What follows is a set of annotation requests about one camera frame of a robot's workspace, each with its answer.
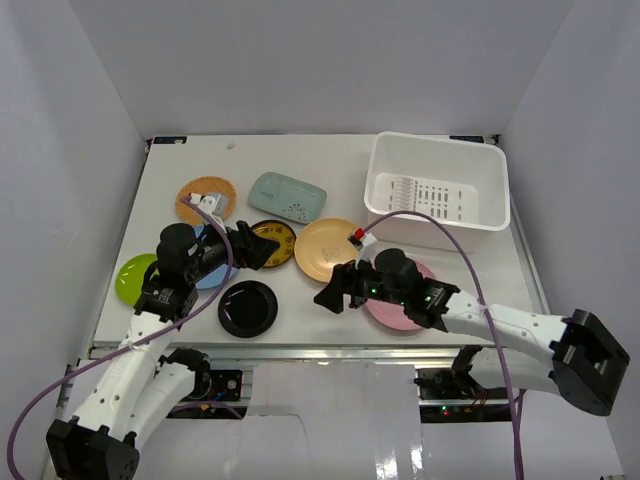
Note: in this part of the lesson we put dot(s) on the light blue round plate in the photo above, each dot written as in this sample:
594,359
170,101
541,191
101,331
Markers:
214,278

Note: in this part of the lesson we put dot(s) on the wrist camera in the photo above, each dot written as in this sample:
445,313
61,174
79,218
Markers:
365,243
212,203

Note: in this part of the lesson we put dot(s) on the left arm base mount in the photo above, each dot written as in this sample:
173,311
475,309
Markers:
210,385

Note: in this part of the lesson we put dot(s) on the aluminium table frame rail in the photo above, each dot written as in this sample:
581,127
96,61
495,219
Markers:
302,330

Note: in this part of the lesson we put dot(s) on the pink round plate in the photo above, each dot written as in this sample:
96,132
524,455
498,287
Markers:
391,316

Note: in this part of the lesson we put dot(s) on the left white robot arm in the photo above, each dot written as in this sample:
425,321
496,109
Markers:
104,437

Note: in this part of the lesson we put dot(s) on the lime green round plate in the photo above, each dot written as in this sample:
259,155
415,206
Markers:
130,278

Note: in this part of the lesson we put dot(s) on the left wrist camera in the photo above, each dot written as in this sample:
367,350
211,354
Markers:
212,203

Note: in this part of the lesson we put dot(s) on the black round plate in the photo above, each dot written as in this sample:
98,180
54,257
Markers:
247,309

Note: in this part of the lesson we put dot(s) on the tan yellow round plate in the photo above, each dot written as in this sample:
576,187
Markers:
322,245

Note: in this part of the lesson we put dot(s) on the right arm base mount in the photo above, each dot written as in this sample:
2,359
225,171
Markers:
450,395

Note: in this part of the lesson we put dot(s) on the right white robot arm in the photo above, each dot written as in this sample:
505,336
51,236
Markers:
574,357

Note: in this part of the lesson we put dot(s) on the teal rectangular divided plate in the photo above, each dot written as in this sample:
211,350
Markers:
287,197

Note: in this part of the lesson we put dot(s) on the white plastic bin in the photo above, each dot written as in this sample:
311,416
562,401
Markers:
461,184

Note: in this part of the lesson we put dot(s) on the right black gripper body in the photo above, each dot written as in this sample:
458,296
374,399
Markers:
365,284

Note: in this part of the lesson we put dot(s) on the black gold patterned plate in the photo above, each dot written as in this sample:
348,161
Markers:
282,233

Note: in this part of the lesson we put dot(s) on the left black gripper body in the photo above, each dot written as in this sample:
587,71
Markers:
244,240

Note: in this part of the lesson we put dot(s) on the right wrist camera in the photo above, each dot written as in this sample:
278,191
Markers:
365,243

